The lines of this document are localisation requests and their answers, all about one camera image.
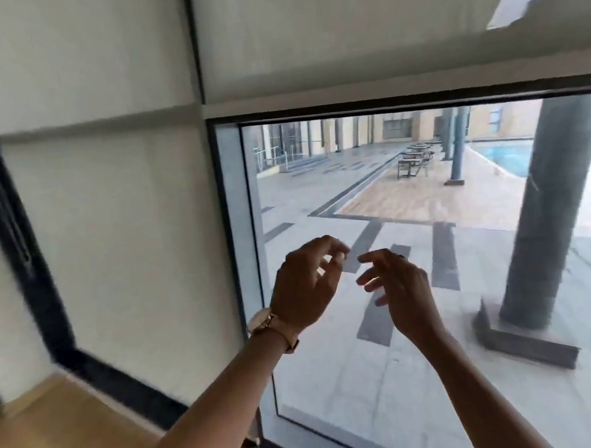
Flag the black framed glass window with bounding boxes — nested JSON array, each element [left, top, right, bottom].
[[205, 74, 591, 448]]

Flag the beige outdoor building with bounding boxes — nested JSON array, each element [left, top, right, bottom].
[[252, 100, 548, 176]]

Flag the rose gold wristwatch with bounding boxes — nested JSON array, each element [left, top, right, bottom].
[[244, 304, 301, 359]]

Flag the large grey outdoor pillar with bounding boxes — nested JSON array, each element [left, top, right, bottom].
[[453, 94, 591, 378]]

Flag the person's right hand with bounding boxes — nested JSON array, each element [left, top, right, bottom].
[[354, 244, 447, 351]]

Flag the person's right forearm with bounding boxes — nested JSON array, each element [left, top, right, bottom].
[[418, 322, 556, 448]]

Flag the outdoor tables and chairs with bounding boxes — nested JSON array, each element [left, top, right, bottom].
[[394, 141, 440, 180]]

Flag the person's left forearm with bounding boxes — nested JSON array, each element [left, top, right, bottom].
[[107, 329, 296, 448]]

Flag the black skirting board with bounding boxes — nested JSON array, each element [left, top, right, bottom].
[[54, 338, 191, 440]]

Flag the slim grey outdoor pillar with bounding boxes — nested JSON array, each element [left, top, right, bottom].
[[437, 106, 478, 188]]

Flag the blue swimming pool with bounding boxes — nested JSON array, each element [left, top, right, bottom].
[[469, 138, 538, 183]]

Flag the person's left hand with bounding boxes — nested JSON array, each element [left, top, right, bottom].
[[263, 233, 358, 337]]

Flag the white roller blind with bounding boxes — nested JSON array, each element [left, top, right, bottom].
[[188, 0, 591, 108]]

